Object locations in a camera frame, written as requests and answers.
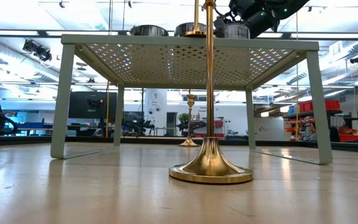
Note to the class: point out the dark storage rack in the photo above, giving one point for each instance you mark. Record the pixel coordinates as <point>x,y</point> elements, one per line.
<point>322,112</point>

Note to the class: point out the silver tin candle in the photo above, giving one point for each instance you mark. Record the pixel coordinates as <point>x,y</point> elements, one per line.
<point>182,28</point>
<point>233,31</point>
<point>148,30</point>

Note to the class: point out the blue storage bin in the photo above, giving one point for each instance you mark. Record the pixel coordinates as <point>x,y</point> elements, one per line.
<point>291,109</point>

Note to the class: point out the white pillar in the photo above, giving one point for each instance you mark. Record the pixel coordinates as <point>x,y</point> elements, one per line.
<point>155,105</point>

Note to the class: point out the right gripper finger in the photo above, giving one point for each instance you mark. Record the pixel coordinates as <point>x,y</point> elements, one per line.
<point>221,21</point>

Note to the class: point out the green perforated metal shelf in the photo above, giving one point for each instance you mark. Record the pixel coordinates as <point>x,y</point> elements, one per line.
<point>166,40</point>

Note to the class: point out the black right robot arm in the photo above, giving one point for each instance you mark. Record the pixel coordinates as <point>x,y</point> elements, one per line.
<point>291,6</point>

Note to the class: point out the red storage bin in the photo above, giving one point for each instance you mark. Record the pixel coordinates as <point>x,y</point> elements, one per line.
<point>305,106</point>
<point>332,104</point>
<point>351,138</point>

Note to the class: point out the black aluminium table frame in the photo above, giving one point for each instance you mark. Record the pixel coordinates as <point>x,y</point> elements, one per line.
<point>26,140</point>

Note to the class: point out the gold candlestick holder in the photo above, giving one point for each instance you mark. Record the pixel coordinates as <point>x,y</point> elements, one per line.
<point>189,144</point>
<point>196,15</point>
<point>210,93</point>

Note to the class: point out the black wall monitor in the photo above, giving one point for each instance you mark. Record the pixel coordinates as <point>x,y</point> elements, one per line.
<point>85,105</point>

